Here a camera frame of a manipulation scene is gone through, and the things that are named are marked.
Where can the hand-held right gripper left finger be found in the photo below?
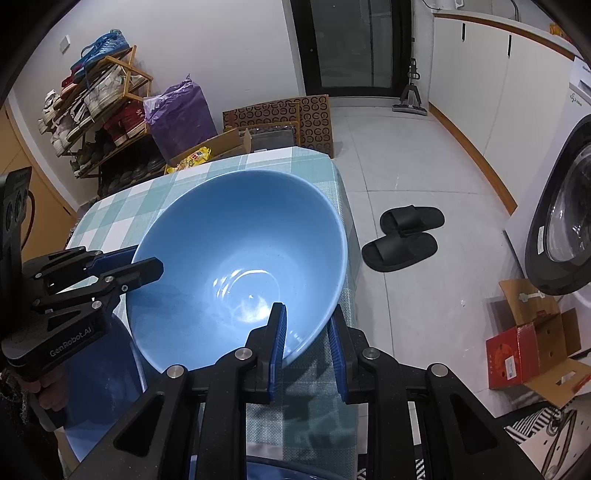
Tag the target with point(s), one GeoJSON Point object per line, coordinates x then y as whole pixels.
{"type": "Point", "coordinates": [278, 344]}

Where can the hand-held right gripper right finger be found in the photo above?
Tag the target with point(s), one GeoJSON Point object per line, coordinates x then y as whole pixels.
{"type": "Point", "coordinates": [336, 357]}

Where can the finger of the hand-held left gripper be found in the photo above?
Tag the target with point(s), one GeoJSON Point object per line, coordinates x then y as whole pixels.
{"type": "Point", "coordinates": [134, 272]}
{"type": "Point", "coordinates": [113, 261]}

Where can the blue bowl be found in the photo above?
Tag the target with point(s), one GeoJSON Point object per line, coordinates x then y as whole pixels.
{"type": "Point", "coordinates": [106, 378]}
{"type": "Point", "coordinates": [300, 470]}
{"type": "Point", "coordinates": [240, 240]}

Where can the person's left forearm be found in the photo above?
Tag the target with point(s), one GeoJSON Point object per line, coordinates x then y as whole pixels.
{"type": "Point", "coordinates": [11, 415]}

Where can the person's left hand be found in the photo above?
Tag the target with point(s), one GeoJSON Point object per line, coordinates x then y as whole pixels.
{"type": "Point", "coordinates": [51, 390]}

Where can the wooden door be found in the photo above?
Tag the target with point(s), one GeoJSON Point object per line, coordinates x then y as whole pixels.
{"type": "Point", "coordinates": [41, 194]}

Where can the black slipper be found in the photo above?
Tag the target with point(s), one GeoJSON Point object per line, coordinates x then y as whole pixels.
{"type": "Point", "coordinates": [397, 251]}
{"type": "Point", "coordinates": [411, 219]}

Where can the yellow snack packet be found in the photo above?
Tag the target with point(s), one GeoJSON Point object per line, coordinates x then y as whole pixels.
{"type": "Point", "coordinates": [196, 157]}

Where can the purple plastic bag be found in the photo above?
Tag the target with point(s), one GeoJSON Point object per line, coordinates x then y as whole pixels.
{"type": "Point", "coordinates": [180, 120]}

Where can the open plain cardboard box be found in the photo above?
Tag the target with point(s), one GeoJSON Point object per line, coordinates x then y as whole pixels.
{"type": "Point", "coordinates": [226, 145]}

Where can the open red cardboard box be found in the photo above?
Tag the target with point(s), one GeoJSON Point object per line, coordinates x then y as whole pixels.
{"type": "Point", "coordinates": [512, 355]}

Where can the teal checked tablecloth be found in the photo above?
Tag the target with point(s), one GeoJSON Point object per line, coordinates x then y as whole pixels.
{"type": "Point", "coordinates": [277, 161]}

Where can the wooden shoe rack with shoes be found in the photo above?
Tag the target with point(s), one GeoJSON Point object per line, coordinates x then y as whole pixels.
{"type": "Point", "coordinates": [101, 46]}

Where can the black white striped mat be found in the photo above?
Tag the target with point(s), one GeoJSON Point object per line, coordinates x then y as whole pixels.
{"type": "Point", "coordinates": [540, 443]}

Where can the white washing machine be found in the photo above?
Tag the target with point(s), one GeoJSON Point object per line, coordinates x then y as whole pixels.
{"type": "Point", "coordinates": [568, 221]}

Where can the grey floor mop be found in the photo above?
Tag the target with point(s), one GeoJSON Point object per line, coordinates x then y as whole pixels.
{"type": "Point", "coordinates": [411, 99]}

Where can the white counter cabinet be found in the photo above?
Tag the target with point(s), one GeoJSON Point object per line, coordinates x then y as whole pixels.
{"type": "Point", "coordinates": [471, 78]}

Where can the black framed glass door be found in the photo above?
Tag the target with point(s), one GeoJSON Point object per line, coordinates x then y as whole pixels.
{"type": "Point", "coordinates": [351, 41]}

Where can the white wall switch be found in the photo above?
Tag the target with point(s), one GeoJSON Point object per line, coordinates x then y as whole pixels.
{"type": "Point", "coordinates": [65, 44]}

